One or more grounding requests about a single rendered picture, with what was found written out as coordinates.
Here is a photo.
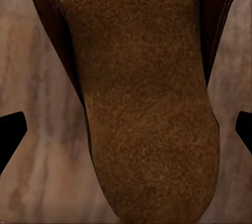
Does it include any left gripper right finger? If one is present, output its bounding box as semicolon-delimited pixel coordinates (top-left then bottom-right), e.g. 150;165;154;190
235;111;252;154

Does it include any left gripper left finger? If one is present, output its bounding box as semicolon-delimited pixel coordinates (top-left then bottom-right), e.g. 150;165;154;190
0;111;27;175

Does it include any sandal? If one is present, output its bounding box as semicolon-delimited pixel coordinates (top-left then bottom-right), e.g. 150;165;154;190
33;0;233;224

